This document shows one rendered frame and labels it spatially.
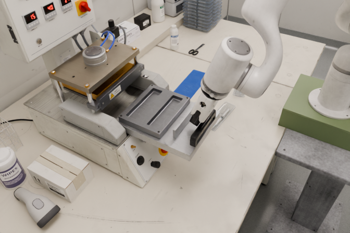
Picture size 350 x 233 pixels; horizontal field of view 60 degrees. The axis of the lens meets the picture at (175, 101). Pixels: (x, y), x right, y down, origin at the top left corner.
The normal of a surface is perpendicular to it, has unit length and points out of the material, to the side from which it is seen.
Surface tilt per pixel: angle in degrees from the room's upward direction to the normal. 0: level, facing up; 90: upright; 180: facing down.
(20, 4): 90
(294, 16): 90
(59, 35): 90
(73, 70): 0
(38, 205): 22
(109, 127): 40
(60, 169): 1
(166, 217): 0
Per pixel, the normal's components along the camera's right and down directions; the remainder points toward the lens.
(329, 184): -0.53, 0.57
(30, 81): 0.85, 0.33
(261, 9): -0.32, 0.29
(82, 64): -0.03, -0.75
